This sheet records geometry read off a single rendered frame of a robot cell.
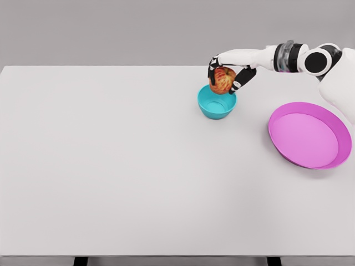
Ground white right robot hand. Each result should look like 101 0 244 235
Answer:
207 48 260 95

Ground red yellow apple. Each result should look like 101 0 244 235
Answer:
209 66 237 95

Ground blue bowl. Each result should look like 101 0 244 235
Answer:
197 84 238 121

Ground pink plate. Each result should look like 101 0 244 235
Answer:
267 101 353 170

